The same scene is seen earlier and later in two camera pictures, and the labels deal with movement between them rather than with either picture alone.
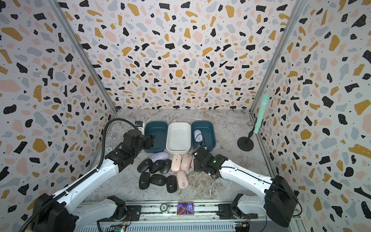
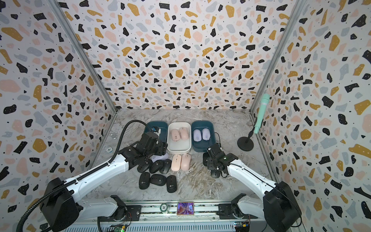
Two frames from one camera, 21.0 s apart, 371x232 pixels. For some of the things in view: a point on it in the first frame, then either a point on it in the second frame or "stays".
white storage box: x=178 y=137 stays
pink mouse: x=182 y=179 to x=176 y=135
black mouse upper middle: x=156 y=166 stays
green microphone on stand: x=246 y=143 stays
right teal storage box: x=207 y=128 stays
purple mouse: x=198 y=136 to x=206 y=134
